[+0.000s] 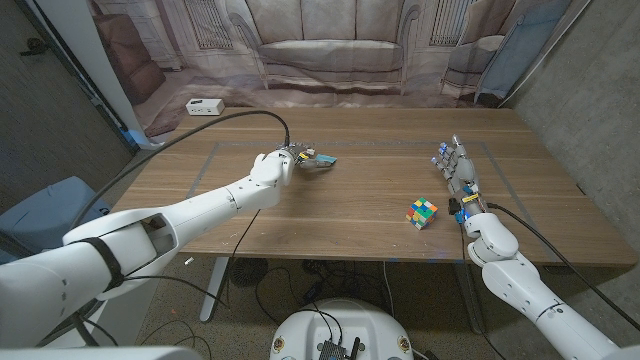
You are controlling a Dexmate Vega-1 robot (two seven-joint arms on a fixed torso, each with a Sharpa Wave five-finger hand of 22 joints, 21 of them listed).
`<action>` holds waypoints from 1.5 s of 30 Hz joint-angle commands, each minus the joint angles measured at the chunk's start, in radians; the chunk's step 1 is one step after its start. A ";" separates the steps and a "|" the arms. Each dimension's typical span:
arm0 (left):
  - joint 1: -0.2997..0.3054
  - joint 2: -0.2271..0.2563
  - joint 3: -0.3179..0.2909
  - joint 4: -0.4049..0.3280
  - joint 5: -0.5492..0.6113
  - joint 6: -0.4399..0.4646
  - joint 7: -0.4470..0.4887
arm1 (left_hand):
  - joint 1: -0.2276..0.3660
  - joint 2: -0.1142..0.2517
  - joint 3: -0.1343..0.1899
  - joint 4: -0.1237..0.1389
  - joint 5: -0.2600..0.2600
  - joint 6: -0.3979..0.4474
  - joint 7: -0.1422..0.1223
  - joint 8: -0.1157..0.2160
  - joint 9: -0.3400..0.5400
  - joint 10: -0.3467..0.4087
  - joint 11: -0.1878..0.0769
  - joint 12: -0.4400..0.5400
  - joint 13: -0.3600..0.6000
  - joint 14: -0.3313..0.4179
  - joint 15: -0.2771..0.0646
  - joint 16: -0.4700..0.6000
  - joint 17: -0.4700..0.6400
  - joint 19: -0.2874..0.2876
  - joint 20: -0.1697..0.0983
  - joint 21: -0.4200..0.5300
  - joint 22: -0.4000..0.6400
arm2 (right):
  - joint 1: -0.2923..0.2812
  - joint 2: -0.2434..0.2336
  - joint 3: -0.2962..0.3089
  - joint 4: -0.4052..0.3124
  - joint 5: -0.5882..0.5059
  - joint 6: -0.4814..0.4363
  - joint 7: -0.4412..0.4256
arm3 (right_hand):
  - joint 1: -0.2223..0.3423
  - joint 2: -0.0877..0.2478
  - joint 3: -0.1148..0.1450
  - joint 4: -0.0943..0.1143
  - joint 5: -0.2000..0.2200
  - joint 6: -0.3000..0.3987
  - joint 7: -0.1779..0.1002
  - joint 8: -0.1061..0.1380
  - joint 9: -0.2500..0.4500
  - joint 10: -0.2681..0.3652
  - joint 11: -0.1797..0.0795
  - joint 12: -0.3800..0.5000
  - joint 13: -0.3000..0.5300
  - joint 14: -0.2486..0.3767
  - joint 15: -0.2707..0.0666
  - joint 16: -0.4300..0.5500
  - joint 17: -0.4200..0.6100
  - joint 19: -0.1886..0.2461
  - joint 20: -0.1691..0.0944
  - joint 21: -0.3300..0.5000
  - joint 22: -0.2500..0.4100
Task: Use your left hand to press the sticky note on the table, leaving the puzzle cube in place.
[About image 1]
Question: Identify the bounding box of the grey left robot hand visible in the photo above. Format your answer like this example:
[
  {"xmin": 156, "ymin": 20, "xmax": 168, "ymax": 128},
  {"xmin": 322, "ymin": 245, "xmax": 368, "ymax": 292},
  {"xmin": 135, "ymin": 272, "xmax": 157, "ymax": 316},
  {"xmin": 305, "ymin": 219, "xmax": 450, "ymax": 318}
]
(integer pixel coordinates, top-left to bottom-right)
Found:
[{"xmin": 277, "ymin": 142, "xmax": 337, "ymax": 171}]

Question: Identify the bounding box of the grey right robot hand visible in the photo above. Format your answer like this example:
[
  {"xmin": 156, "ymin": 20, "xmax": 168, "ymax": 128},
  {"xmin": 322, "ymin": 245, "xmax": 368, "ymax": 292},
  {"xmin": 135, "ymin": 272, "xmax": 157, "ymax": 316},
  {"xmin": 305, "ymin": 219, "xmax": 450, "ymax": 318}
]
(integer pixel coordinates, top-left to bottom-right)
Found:
[{"xmin": 432, "ymin": 133, "xmax": 489, "ymax": 216}]

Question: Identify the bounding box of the multicoloured puzzle cube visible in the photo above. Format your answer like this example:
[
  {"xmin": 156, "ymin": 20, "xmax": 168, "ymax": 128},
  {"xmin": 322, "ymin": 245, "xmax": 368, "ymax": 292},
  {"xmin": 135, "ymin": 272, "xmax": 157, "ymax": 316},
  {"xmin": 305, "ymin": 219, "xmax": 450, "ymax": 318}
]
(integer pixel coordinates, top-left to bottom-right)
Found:
[{"xmin": 405, "ymin": 196, "xmax": 439, "ymax": 231}]

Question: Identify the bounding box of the grey tape outline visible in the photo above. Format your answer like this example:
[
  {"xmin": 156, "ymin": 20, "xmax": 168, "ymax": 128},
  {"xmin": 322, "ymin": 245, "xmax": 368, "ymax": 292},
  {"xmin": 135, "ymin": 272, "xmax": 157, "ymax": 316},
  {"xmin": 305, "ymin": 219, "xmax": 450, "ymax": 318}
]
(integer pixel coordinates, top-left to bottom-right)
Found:
[{"xmin": 184, "ymin": 139, "xmax": 559, "ymax": 264}]

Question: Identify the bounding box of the printed sofa room backdrop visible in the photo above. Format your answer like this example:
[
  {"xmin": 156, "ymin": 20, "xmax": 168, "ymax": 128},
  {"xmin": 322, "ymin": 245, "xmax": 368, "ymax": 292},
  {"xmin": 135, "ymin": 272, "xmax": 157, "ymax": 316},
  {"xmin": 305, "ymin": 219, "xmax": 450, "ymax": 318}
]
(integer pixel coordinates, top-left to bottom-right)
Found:
[{"xmin": 87, "ymin": 0, "xmax": 594, "ymax": 139}]

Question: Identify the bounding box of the white power strip box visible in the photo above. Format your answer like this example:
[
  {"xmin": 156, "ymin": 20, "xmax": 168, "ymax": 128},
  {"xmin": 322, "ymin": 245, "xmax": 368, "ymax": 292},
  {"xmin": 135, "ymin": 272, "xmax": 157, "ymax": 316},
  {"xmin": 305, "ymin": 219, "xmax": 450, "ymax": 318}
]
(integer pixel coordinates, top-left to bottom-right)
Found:
[{"xmin": 185, "ymin": 98, "xmax": 225, "ymax": 117}]

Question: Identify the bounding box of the black round floor fan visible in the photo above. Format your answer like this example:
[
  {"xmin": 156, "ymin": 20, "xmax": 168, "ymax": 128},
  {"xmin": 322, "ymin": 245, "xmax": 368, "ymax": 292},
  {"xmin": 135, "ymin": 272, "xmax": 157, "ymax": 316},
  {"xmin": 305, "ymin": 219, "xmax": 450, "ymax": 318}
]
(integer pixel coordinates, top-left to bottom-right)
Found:
[{"xmin": 230, "ymin": 257, "xmax": 269, "ymax": 289}]

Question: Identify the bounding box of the grey table leg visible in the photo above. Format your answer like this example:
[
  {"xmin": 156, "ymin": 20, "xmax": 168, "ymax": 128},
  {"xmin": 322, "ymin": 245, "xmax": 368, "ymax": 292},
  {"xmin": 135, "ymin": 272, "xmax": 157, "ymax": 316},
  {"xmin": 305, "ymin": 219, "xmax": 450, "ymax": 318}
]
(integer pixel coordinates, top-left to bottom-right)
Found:
[{"xmin": 452, "ymin": 262, "xmax": 487, "ymax": 335}]

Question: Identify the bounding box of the blue-grey leaning panel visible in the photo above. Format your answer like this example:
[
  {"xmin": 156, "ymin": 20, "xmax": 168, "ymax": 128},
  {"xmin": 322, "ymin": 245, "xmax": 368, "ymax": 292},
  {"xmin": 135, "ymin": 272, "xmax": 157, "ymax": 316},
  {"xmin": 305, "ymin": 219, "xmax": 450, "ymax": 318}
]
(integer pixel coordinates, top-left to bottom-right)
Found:
[{"xmin": 473, "ymin": 0, "xmax": 574, "ymax": 106}]

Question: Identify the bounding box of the white table leg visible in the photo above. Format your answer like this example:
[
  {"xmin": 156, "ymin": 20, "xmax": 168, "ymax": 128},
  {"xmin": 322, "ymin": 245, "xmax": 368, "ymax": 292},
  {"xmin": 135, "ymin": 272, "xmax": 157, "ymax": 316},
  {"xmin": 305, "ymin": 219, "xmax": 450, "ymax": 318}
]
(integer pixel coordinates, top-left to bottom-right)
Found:
[{"xmin": 199, "ymin": 257, "xmax": 231, "ymax": 324}]

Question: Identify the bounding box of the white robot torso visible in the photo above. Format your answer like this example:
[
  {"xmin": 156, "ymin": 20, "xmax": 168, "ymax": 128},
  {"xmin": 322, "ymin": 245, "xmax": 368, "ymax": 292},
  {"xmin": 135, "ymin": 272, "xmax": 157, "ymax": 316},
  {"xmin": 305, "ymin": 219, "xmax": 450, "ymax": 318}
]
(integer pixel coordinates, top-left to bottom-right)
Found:
[{"xmin": 269, "ymin": 298, "xmax": 415, "ymax": 360}]

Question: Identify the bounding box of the blue padded chair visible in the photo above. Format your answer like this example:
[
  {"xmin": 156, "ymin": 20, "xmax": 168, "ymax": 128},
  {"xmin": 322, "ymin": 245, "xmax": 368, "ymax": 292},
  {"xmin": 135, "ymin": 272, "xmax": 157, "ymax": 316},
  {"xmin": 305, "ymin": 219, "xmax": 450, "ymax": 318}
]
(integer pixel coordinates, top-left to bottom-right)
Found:
[{"xmin": 0, "ymin": 175, "xmax": 112, "ymax": 264}]

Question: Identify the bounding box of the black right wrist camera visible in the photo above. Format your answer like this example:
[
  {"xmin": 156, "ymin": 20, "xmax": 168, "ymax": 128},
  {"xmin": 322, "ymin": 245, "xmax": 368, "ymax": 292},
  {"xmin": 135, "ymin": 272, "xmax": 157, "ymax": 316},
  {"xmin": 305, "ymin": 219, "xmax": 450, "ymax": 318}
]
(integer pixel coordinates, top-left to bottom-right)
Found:
[{"xmin": 447, "ymin": 197, "xmax": 464, "ymax": 225}]

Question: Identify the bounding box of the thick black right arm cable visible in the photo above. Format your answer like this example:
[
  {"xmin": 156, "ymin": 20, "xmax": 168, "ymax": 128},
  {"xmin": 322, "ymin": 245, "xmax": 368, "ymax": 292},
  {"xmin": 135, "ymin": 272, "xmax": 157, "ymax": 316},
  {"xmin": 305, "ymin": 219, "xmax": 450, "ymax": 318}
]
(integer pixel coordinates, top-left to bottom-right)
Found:
[{"xmin": 487, "ymin": 201, "xmax": 640, "ymax": 332}]

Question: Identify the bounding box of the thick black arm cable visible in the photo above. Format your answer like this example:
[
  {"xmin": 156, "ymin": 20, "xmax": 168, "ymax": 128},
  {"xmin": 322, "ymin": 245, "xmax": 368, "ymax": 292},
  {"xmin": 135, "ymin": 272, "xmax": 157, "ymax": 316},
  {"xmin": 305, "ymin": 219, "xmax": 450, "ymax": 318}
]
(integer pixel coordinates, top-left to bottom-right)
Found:
[
  {"xmin": 69, "ymin": 109, "xmax": 292, "ymax": 231},
  {"xmin": 487, "ymin": 201, "xmax": 640, "ymax": 332}
]

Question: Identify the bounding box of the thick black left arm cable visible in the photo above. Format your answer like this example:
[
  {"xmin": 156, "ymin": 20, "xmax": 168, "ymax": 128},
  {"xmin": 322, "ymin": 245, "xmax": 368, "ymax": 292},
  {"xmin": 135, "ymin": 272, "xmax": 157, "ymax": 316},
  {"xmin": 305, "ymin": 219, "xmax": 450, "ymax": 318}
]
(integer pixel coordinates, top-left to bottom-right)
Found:
[{"xmin": 69, "ymin": 109, "xmax": 292, "ymax": 231}]

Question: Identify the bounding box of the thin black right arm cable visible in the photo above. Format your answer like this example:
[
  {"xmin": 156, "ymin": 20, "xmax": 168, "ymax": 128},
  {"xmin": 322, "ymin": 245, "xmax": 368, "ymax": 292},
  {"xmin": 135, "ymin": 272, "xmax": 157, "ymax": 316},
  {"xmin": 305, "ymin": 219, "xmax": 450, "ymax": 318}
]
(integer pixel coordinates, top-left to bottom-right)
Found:
[{"xmin": 458, "ymin": 222, "xmax": 504, "ymax": 360}]

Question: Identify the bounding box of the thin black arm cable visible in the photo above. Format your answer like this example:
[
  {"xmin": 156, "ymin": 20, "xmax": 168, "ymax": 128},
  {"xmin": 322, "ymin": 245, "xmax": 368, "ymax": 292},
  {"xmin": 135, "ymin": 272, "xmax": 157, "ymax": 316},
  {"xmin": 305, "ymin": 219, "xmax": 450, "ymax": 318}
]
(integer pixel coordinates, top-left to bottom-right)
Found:
[
  {"xmin": 458, "ymin": 222, "xmax": 504, "ymax": 360},
  {"xmin": 74, "ymin": 208, "xmax": 262, "ymax": 349}
]

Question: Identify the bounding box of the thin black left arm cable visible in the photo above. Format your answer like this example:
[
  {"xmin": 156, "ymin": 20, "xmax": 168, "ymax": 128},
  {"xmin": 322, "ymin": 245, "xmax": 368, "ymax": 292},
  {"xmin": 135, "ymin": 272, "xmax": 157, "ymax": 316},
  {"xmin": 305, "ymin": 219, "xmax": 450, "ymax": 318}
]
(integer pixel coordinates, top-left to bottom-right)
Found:
[{"xmin": 74, "ymin": 208, "xmax": 262, "ymax": 349}]

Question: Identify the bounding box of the black floor cable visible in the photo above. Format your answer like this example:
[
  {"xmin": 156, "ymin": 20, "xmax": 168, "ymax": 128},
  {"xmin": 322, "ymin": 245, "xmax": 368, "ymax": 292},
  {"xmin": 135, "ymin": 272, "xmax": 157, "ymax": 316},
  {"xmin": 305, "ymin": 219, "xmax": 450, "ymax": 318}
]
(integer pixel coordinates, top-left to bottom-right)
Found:
[{"xmin": 253, "ymin": 266, "xmax": 304, "ymax": 327}]

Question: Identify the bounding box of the white upright post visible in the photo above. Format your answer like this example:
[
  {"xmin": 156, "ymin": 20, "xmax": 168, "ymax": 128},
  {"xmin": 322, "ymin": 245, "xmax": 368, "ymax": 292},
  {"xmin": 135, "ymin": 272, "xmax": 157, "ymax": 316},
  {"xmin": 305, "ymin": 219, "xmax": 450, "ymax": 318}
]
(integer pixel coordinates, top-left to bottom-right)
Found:
[{"xmin": 34, "ymin": 0, "xmax": 161, "ymax": 150}]

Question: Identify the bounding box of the black door handle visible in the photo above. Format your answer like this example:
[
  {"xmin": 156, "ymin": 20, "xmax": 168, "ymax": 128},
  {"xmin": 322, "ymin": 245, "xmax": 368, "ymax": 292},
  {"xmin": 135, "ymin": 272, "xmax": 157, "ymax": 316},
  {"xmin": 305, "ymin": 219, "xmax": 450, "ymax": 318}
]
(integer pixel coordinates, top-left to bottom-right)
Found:
[{"xmin": 19, "ymin": 37, "xmax": 50, "ymax": 57}]

